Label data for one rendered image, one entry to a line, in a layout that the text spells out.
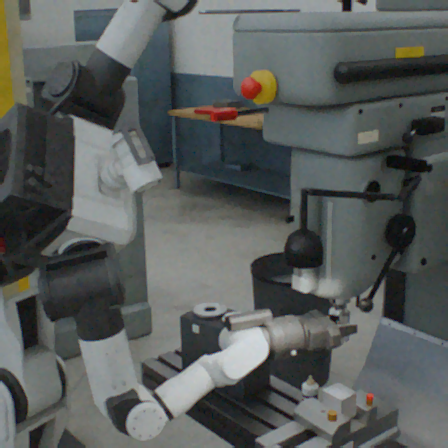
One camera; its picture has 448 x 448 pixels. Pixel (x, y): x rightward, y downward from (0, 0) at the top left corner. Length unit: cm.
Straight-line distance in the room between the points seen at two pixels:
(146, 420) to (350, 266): 50
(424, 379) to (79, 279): 99
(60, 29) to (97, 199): 984
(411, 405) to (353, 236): 64
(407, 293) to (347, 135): 73
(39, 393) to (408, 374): 94
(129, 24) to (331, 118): 46
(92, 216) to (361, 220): 52
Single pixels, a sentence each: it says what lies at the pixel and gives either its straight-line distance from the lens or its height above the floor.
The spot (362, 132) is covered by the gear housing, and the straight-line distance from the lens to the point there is 130.
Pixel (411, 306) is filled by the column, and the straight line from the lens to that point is 192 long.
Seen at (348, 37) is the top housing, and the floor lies 185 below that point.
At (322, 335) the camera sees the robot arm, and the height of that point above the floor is 123.
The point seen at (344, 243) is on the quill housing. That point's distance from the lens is 140.
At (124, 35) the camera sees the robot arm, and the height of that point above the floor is 185.
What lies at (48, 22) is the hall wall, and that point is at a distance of 1106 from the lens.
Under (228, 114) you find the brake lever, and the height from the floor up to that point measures 170.
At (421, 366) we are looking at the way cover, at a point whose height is 100.
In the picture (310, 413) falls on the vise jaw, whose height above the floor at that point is 102.
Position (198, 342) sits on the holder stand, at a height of 104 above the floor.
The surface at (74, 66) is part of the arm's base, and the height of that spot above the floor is 179.
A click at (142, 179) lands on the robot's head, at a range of 130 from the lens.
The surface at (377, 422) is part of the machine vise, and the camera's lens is 170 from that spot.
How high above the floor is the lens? 189
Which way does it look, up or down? 16 degrees down
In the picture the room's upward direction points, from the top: 1 degrees counter-clockwise
